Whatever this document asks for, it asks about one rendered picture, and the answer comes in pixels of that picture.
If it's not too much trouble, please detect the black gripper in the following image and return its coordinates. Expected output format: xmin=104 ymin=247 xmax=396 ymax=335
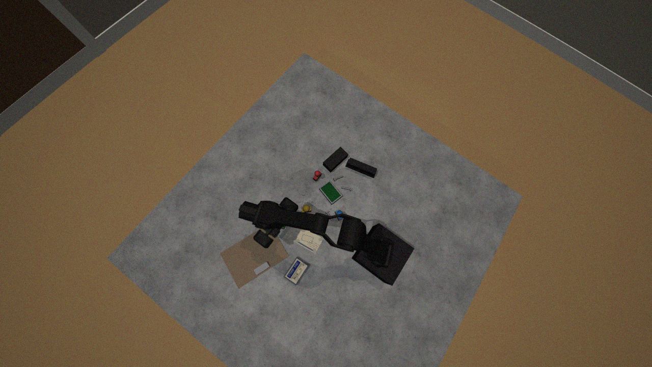
xmin=254 ymin=197 xmax=298 ymax=248

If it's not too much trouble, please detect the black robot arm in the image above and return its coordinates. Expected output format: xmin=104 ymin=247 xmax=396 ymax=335
xmin=239 ymin=201 xmax=392 ymax=268

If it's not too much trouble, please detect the beige paper card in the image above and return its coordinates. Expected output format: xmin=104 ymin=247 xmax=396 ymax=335
xmin=293 ymin=229 xmax=325 ymax=255

